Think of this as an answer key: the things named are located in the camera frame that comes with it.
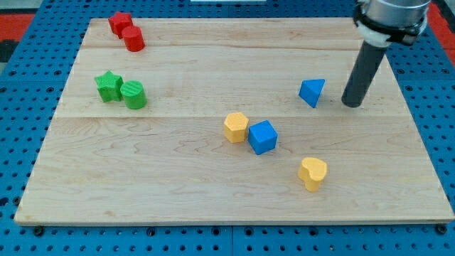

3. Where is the blue cube block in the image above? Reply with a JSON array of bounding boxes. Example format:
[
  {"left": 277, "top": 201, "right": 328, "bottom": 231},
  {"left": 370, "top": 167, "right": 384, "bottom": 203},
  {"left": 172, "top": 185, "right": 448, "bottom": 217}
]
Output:
[{"left": 248, "top": 120, "right": 278, "bottom": 155}]

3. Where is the blue triangle block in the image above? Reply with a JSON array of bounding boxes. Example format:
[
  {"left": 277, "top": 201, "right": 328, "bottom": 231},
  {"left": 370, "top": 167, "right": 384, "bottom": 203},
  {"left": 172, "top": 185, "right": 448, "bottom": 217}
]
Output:
[{"left": 298, "top": 79, "right": 326, "bottom": 108}]

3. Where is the yellow hexagon block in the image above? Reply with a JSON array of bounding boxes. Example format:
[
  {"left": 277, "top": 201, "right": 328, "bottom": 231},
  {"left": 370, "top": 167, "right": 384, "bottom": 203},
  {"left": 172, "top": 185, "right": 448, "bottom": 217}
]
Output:
[{"left": 223, "top": 112, "right": 249, "bottom": 143}]

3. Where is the light wooden board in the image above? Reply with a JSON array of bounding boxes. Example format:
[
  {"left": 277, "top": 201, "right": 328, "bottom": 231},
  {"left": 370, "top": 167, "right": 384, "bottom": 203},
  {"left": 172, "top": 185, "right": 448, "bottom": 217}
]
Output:
[{"left": 14, "top": 18, "right": 454, "bottom": 226}]

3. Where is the yellow heart block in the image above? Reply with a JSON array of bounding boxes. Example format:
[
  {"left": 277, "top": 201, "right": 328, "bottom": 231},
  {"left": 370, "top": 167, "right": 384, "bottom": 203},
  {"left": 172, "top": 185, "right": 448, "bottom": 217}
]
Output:
[{"left": 297, "top": 157, "right": 328, "bottom": 192}]

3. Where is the green cylinder block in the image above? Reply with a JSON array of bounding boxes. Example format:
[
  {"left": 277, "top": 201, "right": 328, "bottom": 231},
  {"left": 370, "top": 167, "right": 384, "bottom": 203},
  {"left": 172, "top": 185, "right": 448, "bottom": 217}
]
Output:
[{"left": 120, "top": 80, "right": 147, "bottom": 110}]

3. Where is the green star block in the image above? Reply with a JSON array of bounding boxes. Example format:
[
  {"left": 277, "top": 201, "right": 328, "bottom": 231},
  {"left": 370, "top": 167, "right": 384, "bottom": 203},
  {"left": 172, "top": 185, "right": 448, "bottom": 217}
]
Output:
[{"left": 95, "top": 70, "right": 124, "bottom": 102}]

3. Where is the red cylinder block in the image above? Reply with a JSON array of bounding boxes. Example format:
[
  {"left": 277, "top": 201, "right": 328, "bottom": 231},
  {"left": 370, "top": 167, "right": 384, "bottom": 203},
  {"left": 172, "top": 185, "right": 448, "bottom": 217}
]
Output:
[{"left": 122, "top": 26, "right": 145, "bottom": 52}]

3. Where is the red star block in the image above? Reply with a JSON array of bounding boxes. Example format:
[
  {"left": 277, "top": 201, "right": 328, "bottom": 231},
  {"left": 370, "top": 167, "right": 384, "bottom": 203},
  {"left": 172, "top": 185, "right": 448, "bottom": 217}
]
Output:
[{"left": 108, "top": 11, "right": 133, "bottom": 39}]

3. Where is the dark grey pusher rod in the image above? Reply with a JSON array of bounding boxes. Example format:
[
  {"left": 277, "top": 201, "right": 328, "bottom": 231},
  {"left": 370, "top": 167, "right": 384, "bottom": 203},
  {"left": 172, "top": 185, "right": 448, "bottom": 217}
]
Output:
[{"left": 341, "top": 41, "right": 387, "bottom": 108}]

